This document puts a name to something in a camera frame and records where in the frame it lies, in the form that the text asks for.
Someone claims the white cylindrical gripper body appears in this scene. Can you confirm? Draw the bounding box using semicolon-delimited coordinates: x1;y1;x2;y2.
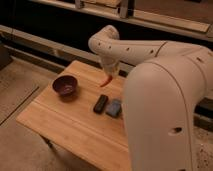
101;57;119;77

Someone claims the blue sponge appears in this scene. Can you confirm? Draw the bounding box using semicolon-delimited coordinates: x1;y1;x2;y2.
106;99;121;118

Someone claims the black rectangular block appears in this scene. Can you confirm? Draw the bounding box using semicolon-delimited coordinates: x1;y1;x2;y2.
93;95;108;114

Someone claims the purple ceramic bowl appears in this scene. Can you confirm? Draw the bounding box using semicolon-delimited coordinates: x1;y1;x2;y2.
52;75;78;96

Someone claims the metal window rail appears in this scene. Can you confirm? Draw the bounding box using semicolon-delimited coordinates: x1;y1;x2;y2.
0;25;99;62

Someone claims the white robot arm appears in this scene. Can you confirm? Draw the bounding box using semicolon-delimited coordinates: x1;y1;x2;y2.
88;25;213;171

